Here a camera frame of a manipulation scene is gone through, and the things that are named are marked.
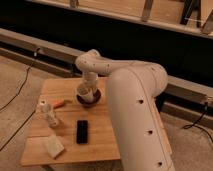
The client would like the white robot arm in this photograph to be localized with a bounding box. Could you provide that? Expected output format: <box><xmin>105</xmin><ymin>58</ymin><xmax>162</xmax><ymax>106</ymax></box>
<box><xmin>75</xmin><ymin>49</ymin><xmax>175</xmax><ymax>171</ymax></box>

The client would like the dark brown ceramic bowl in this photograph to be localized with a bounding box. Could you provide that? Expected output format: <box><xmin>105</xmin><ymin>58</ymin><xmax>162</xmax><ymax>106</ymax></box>
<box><xmin>76</xmin><ymin>89</ymin><xmax>101</xmax><ymax>107</ymax></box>

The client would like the black rectangular remote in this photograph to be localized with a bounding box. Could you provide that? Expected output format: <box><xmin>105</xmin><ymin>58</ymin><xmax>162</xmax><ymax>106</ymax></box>
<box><xmin>76</xmin><ymin>120</ymin><xmax>88</xmax><ymax>144</ymax></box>

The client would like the white plastic bottle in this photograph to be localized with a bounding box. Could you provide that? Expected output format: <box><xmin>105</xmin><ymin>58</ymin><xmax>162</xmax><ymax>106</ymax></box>
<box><xmin>39</xmin><ymin>100</ymin><xmax>59</xmax><ymax>127</ymax></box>

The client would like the wooden table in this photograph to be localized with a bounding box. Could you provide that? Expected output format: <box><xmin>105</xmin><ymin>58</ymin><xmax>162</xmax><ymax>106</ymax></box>
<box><xmin>21</xmin><ymin>77</ymin><xmax>121</xmax><ymax>166</ymax></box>

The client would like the pale sponge block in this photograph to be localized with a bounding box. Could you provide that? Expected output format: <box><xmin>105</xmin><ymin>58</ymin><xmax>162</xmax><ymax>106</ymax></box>
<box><xmin>44</xmin><ymin>134</ymin><xmax>65</xmax><ymax>158</ymax></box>

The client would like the black cable on floor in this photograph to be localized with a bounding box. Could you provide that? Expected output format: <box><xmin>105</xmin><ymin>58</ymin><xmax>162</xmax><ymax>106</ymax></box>
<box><xmin>0</xmin><ymin>47</ymin><xmax>42</xmax><ymax>152</ymax></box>

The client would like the black cable at right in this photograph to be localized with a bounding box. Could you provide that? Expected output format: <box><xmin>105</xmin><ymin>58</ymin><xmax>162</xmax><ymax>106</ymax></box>
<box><xmin>181</xmin><ymin>101</ymin><xmax>213</xmax><ymax>145</ymax></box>

